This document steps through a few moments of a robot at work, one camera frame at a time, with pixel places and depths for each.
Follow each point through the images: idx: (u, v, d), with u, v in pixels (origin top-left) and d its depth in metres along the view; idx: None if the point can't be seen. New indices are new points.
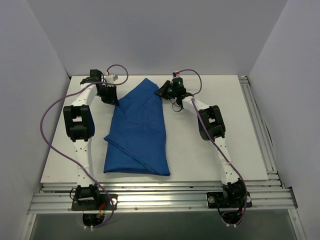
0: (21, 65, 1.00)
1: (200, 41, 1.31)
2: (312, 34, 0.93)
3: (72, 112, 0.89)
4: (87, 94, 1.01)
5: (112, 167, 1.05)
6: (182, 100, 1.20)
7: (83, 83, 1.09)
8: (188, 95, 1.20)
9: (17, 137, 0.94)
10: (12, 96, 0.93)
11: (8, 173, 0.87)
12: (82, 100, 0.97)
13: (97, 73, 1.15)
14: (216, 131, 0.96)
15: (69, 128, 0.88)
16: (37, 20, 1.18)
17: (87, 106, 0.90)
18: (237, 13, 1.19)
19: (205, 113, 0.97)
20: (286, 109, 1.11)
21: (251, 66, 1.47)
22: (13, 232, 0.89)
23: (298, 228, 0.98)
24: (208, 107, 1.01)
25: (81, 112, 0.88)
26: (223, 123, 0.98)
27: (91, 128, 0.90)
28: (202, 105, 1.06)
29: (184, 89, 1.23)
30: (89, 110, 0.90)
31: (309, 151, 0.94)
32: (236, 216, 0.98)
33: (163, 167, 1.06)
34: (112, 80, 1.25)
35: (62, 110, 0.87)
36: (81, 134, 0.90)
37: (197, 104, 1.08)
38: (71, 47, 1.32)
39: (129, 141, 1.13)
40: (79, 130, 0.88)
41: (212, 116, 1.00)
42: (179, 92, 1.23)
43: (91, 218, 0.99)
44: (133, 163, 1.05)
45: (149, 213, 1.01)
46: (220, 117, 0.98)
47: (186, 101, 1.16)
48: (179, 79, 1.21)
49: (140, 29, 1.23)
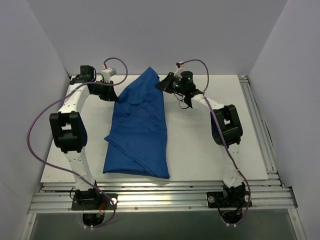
0: (21, 64, 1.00)
1: (200, 41, 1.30)
2: (313, 34, 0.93)
3: (60, 120, 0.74)
4: (78, 97, 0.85)
5: (112, 168, 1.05)
6: (191, 98, 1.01)
7: (73, 83, 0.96)
8: (199, 93, 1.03)
9: (17, 136, 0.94)
10: (11, 95, 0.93)
11: (7, 173, 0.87)
12: (71, 105, 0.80)
13: (89, 70, 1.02)
14: (231, 135, 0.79)
15: (57, 139, 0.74)
16: (37, 19, 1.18)
17: (77, 112, 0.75)
18: (237, 13, 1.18)
19: (219, 113, 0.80)
20: (287, 109, 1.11)
21: (251, 66, 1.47)
22: (13, 231, 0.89)
23: (298, 227, 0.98)
24: (222, 107, 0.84)
25: (70, 120, 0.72)
26: (240, 125, 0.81)
27: (83, 138, 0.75)
28: (216, 105, 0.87)
29: (193, 86, 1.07)
30: (80, 118, 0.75)
31: (310, 151, 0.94)
32: (236, 216, 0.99)
33: (162, 169, 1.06)
34: (108, 75, 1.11)
35: (49, 118, 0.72)
36: (73, 144, 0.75)
37: (211, 103, 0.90)
38: (71, 46, 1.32)
39: (129, 142, 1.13)
40: (69, 140, 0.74)
41: (227, 117, 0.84)
42: (186, 90, 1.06)
43: (91, 218, 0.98)
44: (133, 165, 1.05)
45: (149, 213, 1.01)
46: (237, 118, 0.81)
47: (197, 99, 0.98)
48: (189, 74, 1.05)
49: (139, 28, 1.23)
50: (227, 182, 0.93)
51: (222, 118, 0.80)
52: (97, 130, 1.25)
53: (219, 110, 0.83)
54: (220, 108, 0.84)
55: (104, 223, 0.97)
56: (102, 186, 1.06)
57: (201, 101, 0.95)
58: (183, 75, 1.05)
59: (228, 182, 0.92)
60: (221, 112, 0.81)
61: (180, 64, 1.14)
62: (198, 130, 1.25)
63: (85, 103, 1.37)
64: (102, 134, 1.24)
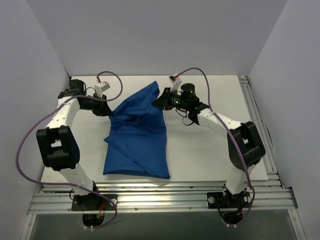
0: (21, 65, 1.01)
1: (200, 41, 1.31)
2: (312, 34, 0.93)
3: (48, 136, 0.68)
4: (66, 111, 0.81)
5: (112, 169, 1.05)
6: (198, 115, 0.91)
7: (62, 97, 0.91)
8: (206, 108, 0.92)
9: (18, 136, 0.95)
10: (12, 95, 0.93)
11: (8, 173, 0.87)
12: (61, 120, 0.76)
13: (78, 84, 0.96)
14: (252, 157, 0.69)
15: (46, 157, 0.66)
16: (37, 20, 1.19)
17: (68, 127, 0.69)
18: (236, 13, 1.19)
19: (237, 133, 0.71)
20: (287, 109, 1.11)
21: (251, 66, 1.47)
22: (13, 232, 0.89)
23: (298, 228, 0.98)
24: (239, 125, 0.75)
25: (60, 135, 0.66)
26: (262, 145, 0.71)
27: (75, 155, 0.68)
28: (230, 123, 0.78)
29: (196, 99, 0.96)
30: (70, 132, 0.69)
31: (310, 151, 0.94)
32: (236, 216, 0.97)
33: (162, 169, 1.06)
34: (101, 90, 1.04)
35: (36, 135, 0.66)
36: (63, 163, 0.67)
37: (224, 121, 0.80)
38: (71, 47, 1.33)
39: (129, 145, 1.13)
40: (59, 158, 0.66)
41: (246, 136, 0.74)
42: (190, 104, 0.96)
43: (91, 218, 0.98)
44: (133, 166, 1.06)
45: (149, 213, 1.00)
46: (259, 138, 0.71)
47: (205, 116, 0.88)
48: (192, 87, 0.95)
49: (139, 29, 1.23)
50: (232, 190, 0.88)
51: (241, 138, 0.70)
52: (97, 131, 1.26)
53: (236, 129, 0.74)
54: (236, 127, 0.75)
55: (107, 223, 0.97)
56: (102, 187, 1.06)
57: (211, 118, 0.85)
58: (184, 89, 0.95)
59: (232, 189, 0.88)
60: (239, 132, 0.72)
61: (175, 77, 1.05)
62: (197, 131, 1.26)
63: None
64: (102, 134, 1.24)
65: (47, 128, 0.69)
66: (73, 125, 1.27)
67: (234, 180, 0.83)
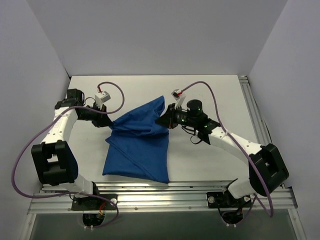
0: (21, 65, 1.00)
1: (200, 41, 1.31)
2: (312, 34, 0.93)
3: (44, 151, 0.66)
4: (64, 123, 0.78)
5: (111, 170, 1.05)
6: (210, 135, 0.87)
7: (59, 107, 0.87)
8: (216, 126, 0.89)
9: (18, 136, 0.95)
10: (12, 95, 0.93)
11: (8, 174, 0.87)
12: (57, 134, 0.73)
13: (76, 94, 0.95)
14: (277, 183, 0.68)
15: (42, 174, 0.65)
16: (37, 19, 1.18)
17: (64, 141, 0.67)
18: (236, 13, 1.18)
19: (259, 160, 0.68)
20: (287, 109, 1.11)
21: (251, 66, 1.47)
22: (13, 232, 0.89)
23: (298, 228, 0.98)
24: (260, 148, 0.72)
25: (57, 150, 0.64)
26: (285, 168, 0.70)
27: (73, 171, 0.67)
28: (249, 146, 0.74)
29: (204, 117, 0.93)
30: (67, 146, 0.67)
31: (310, 152, 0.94)
32: (236, 216, 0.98)
33: (163, 173, 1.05)
34: (100, 100, 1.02)
35: (31, 151, 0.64)
36: (61, 179, 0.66)
37: (241, 143, 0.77)
38: (71, 47, 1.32)
39: (130, 147, 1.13)
40: (55, 175, 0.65)
41: (267, 159, 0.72)
42: (199, 123, 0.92)
43: (91, 218, 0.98)
44: (132, 168, 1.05)
45: (149, 213, 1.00)
46: (281, 161, 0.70)
47: (217, 136, 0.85)
48: (199, 104, 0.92)
49: (140, 28, 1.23)
50: (234, 194, 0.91)
51: (263, 165, 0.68)
52: (97, 131, 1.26)
53: (257, 153, 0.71)
54: (257, 150, 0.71)
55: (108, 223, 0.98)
56: (102, 186, 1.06)
57: (224, 139, 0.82)
58: (191, 106, 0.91)
59: (236, 194, 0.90)
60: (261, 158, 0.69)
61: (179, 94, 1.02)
62: None
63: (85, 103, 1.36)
64: (102, 134, 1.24)
65: (43, 143, 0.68)
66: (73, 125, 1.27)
67: (241, 185, 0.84)
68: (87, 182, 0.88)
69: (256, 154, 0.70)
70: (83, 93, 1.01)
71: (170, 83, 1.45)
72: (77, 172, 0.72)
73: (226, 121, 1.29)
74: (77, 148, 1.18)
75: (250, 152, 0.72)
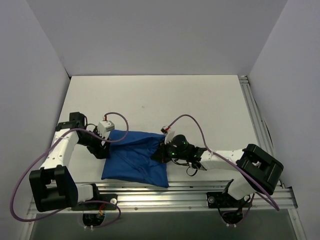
0: (20, 65, 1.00)
1: (200, 41, 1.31)
2: (312, 35, 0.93)
3: (42, 178, 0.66)
4: (64, 145, 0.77)
5: (111, 174, 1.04)
6: (201, 161, 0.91)
7: (59, 128, 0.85)
8: (204, 151, 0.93)
9: (18, 137, 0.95)
10: (12, 96, 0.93)
11: (8, 174, 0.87)
12: (57, 157, 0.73)
13: (79, 118, 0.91)
14: (275, 177, 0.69)
15: (40, 201, 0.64)
16: (37, 20, 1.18)
17: (65, 167, 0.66)
18: (236, 13, 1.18)
19: (245, 163, 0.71)
20: (286, 110, 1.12)
21: (251, 66, 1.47)
22: (13, 231, 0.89)
23: (298, 228, 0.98)
24: (243, 152, 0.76)
25: (56, 176, 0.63)
26: (275, 160, 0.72)
27: (72, 197, 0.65)
28: (233, 154, 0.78)
29: (191, 146, 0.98)
30: (67, 172, 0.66)
31: (309, 153, 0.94)
32: (236, 216, 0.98)
33: (161, 178, 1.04)
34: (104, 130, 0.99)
35: (30, 177, 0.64)
36: (59, 206, 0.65)
37: (226, 155, 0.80)
38: (71, 47, 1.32)
39: (130, 153, 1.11)
40: (54, 201, 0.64)
41: (255, 158, 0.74)
42: (189, 154, 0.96)
43: (91, 218, 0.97)
44: (132, 173, 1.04)
45: (149, 213, 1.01)
46: (267, 155, 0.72)
47: (206, 158, 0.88)
48: (183, 137, 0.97)
49: (139, 29, 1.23)
50: (236, 196, 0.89)
51: (251, 166, 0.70)
52: None
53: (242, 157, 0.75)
54: (241, 156, 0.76)
55: (109, 223, 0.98)
56: (102, 186, 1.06)
57: (212, 158, 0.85)
58: (177, 142, 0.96)
59: (237, 196, 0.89)
60: (246, 160, 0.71)
61: (166, 130, 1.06)
62: (198, 130, 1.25)
63: (84, 102, 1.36)
64: None
65: (42, 168, 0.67)
66: None
67: (242, 187, 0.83)
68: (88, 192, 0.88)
69: (241, 159, 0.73)
70: (85, 117, 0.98)
71: (170, 83, 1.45)
72: (77, 197, 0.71)
73: (226, 121, 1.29)
74: (77, 149, 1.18)
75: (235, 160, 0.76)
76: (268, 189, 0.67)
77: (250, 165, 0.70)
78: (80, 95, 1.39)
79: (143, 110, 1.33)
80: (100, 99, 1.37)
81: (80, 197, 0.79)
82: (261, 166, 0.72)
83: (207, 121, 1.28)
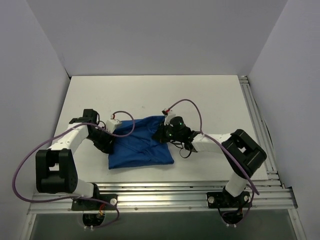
0: (20, 65, 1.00)
1: (200, 41, 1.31)
2: (312, 36, 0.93)
3: (47, 159, 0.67)
4: (74, 134, 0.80)
5: (118, 162, 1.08)
6: (192, 143, 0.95)
7: (72, 122, 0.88)
8: (197, 133, 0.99)
9: (18, 137, 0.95)
10: (12, 96, 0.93)
11: (8, 173, 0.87)
12: (65, 143, 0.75)
13: (91, 115, 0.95)
14: (255, 162, 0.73)
15: (40, 181, 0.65)
16: (38, 20, 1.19)
17: (69, 150, 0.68)
18: (236, 13, 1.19)
19: (229, 144, 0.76)
20: (286, 110, 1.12)
21: (251, 66, 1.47)
22: (13, 231, 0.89)
23: (298, 228, 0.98)
24: (230, 136, 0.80)
25: (60, 157, 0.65)
26: (260, 149, 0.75)
27: (70, 182, 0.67)
28: (221, 137, 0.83)
29: (187, 129, 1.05)
30: (70, 156, 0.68)
31: (309, 152, 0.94)
32: (236, 216, 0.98)
33: (166, 155, 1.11)
34: (114, 125, 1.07)
35: (36, 154, 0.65)
36: (58, 189, 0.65)
37: (215, 137, 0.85)
38: (71, 47, 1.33)
39: (131, 139, 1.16)
40: (54, 184, 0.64)
41: (241, 144, 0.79)
42: (184, 136, 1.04)
43: (91, 218, 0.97)
44: (138, 156, 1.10)
45: (149, 213, 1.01)
46: (253, 141, 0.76)
47: (198, 140, 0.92)
48: (180, 119, 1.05)
49: (139, 29, 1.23)
50: (232, 192, 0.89)
51: (235, 148, 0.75)
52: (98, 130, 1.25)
53: (228, 140, 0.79)
54: (227, 138, 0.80)
55: (109, 223, 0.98)
56: (102, 186, 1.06)
57: (203, 139, 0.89)
58: (175, 122, 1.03)
59: (232, 191, 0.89)
60: (231, 142, 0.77)
61: (167, 111, 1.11)
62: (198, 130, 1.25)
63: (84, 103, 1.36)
64: None
65: (48, 150, 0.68)
66: None
67: (237, 183, 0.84)
68: (87, 191, 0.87)
69: (227, 141, 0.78)
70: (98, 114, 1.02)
71: (170, 83, 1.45)
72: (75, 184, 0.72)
73: (226, 120, 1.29)
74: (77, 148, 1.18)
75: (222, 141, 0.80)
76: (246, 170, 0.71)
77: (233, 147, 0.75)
78: (81, 95, 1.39)
79: (143, 109, 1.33)
80: (100, 99, 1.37)
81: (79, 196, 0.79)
82: (245, 151, 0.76)
83: (207, 121, 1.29)
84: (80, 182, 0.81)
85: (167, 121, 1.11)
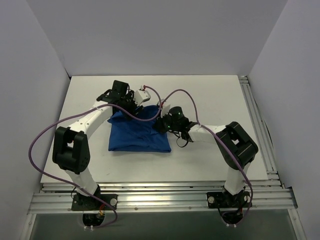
0: (20, 65, 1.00)
1: (200, 41, 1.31)
2: (312, 35, 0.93)
3: (65, 136, 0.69)
4: (95, 116, 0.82)
5: (116, 145, 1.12)
6: (189, 132, 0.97)
7: (100, 100, 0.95)
8: (195, 124, 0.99)
9: (17, 136, 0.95)
10: (12, 96, 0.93)
11: (8, 173, 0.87)
12: (84, 124, 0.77)
13: (121, 88, 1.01)
14: (247, 154, 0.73)
15: (56, 155, 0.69)
16: (37, 20, 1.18)
17: (85, 135, 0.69)
18: (236, 13, 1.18)
19: (223, 135, 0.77)
20: (286, 110, 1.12)
21: (251, 66, 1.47)
22: (13, 232, 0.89)
23: (298, 228, 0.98)
24: (224, 127, 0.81)
25: (74, 140, 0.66)
26: (253, 141, 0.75)
27: (81, 162, 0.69)
28: (216, 128, 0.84)
29: (186, 120, 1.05)
30: (85, 139, 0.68)
31: (309, 152, 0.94)
32: (236, 216, 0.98)
33: (163, 143, 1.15)
34: (142, 102, 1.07)
35: (55, 130, 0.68)
36: (68, 166, 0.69)
37: (211, 128, 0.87)
38: (71, 47, 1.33)
39: (131, 124, 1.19)
40: (66, 160, 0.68)
41: (235, 137, 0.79)
42: (182, 124, 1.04)
43: (91, 218, 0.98)
44: (136, 142, 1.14)
45: (149, 213, 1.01)
46: (245, 134, 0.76)
47: (194, 130, 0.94)
48: (179, 109, 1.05)
49: (139, 29, 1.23)
50: (231, 190, 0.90)
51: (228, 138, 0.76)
52: (98, 130, 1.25)
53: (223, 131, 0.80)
54: (222, 129, 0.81)
55: (109, 223, 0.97)
56: (102, 186, 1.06)
57: (199, 130, 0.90)
58: (172, 111, 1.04)
59: (231, 189, 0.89)
60: (225, 133, 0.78)
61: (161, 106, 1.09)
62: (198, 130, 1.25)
63: (85, 102, 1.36)
64: (102, 134, 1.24)
65: (68, 127, 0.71)
66: None
67: (234, 180, 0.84)
68: (89, 190, 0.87)
69: (221, 132, 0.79)
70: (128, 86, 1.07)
71: (170, 83, 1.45)
72: (87, 164, 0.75)
73: (226, 121, 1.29)
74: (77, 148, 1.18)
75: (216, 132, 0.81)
76: (239, 160, 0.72)
77: (226, 138, 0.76)
78: (81, 95, 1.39)
79: None
80: None
81: None
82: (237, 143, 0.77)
83: (206, 120, 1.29)
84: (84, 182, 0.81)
85: (164, 113, 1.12)
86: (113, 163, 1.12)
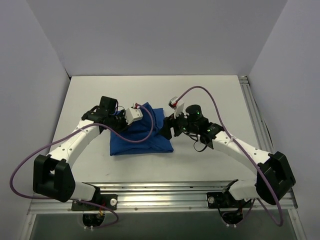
0: (20, 65, 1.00)
1: (200, 41, 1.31)
2: (312, 35, 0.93)
3: (46, 165, 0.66)
4: (78, 140, 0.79)
5: (117, 149, 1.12)
6: (213, 141, 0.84)
7: (85, 118, 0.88)
8: (218, 128, 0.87)
9: (17, 136, 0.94)
10: (12, 96, 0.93)
11: (8, 173, 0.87)
12: (67, 150, 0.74)
13: (109, 104, 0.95)
14: (286, 192, 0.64)
15: (37, 185, 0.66)
16: (37, 20, 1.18)
17: (68, 163, 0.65)
18: (236, 13, 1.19)
19: (268, 168, 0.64)
20: (286, 110, 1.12)
21: (251, 66, 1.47)
22: (13, 232, 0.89)
23: (298, 228, 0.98)
24: (269, 157, 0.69)
25: (56, 170, 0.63)
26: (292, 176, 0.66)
27: (64, 192, 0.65)
28: (256, 153, 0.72)
29: (205, 120, 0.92)
30: (68, 169, 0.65)
31: (309, 152, 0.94)
32: (236, 216, 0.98)
33: (165, 143, 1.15)
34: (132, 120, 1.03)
35: (34, 160, 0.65)
36: (52, 196, 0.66)
37: (248, 151, 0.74)
38: (71, 47, 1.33)
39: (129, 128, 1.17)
40: (48, 190, 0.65)
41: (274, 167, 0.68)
42: (201, 127, 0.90)
43: (91, 218, 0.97)
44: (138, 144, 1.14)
45: (149, 213, 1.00)
46: (289, 169, 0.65)
47: (222, 141, 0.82)
48: (197, 108, 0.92)
49: (139, 29, 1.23)
50: (236, 196, 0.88)
51: (273, 175, 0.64)
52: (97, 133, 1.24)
53: (265, 163, 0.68)
54: (265, 160, 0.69)
55: (109, 224, 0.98)
56: (102, 186, 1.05)
57: (229, 144, 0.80)
58: (189, 111, 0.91)
59: (236, 196, 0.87)
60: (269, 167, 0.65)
61: (174, 105, 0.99)
62: None
63: (85, 103, 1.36)
64: (102, 135, 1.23)
65: (48, 156, 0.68)
66: (74, 125, 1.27)
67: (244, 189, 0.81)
68: (88, 194, 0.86)
69: (263, 164, 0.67)
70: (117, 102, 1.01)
71: (170, 84, 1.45)
72: (73, 190, 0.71)
73: (226, 121, 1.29)
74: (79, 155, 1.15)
75: (258, 162, 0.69)
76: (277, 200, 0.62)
77: (272, 173, 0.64)
78: (80, 96, 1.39)
79: None
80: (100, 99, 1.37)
81: (79, 194, 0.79)
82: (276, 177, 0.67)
83: None
84: (82, 187, 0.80)
85: (178, 113, 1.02)
86: (113, 164, 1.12)
